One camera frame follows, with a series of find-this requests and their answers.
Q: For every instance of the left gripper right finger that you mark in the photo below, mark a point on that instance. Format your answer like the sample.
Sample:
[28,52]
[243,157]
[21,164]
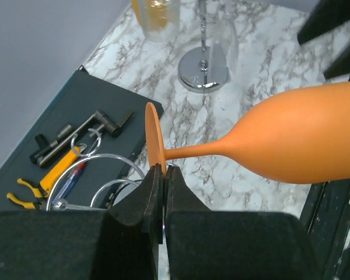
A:
[206,244]

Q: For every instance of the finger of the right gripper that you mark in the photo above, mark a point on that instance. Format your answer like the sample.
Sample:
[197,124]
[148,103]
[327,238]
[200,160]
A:
[326,16]
[340,66]

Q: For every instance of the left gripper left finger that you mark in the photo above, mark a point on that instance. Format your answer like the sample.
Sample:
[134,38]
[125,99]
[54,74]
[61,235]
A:
[118,243]

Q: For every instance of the orange plastic goblet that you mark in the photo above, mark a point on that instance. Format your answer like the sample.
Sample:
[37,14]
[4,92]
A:
[299,136]

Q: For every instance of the clear wine glass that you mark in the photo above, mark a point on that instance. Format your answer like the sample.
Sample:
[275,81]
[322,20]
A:
[225,46]

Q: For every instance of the tall chrome glass rack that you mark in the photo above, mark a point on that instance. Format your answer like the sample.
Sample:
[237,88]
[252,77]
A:
[203,69]

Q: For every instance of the red blue screwdriver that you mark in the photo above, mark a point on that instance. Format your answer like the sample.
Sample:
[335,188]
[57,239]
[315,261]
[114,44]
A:
[72,179]

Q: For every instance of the dark grey tray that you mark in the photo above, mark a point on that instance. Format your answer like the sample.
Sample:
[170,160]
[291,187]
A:
[80,97]

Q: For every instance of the dark metal T tool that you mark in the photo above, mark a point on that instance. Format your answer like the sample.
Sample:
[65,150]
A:
[45,146]

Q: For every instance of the small chrome ring rack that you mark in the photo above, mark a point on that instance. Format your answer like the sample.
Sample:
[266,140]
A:
[102,171]

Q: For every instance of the orange handled pliers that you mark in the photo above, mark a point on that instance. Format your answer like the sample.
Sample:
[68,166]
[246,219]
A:
[33,196]

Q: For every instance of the black mounting base rail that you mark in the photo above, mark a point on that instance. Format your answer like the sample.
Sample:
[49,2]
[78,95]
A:
[326,217]

